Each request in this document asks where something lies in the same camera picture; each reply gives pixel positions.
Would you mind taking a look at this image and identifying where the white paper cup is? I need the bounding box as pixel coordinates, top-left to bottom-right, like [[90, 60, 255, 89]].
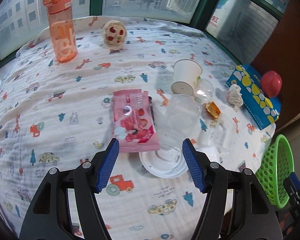
[[171, 59, 202, 96]]

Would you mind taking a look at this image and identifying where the green plastic basket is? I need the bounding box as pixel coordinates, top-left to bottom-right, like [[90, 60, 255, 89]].
[[256, 134, 294, 210]]

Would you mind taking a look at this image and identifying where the orange plastic water bottle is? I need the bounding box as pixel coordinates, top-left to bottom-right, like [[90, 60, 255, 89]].
[[43, 0, 78, 63]]

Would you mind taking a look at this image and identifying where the blue patterned tissue box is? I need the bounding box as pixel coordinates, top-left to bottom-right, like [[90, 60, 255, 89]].
[[226, 64, 281, 129]]

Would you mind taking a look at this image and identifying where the white plastic cup lid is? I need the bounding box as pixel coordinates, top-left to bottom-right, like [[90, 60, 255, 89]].
[[139, 146, 188, 179]]

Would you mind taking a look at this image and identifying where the white paper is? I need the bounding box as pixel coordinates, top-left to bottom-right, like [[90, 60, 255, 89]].
[[226, 84, 243, 109]]

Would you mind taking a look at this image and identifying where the orange wrapper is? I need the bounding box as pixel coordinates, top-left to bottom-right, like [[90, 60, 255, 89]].
[[205, 101, 221, 119]]

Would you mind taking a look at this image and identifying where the clear plastic tray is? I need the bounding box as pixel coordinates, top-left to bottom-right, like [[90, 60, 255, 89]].
[[159, 94, 202, 149]]

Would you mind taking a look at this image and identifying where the red apple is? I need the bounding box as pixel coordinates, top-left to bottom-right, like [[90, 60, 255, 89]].
[[260, 70, 282, 98]]

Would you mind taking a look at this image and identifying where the round plush toy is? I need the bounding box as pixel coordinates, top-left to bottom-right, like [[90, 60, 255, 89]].
[[102, 20, 127, 47]]

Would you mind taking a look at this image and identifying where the pink snack wrapper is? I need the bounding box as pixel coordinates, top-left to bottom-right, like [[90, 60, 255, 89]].
[[113, 89, 160, 153]]

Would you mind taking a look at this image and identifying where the clear plastic dome lid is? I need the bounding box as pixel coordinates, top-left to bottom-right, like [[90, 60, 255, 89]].
[[194, 79, 214, 104]]

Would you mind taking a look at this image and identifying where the cartoon print bed sheet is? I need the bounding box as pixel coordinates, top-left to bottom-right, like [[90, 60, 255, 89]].
[[0, 16, 275, 239]]

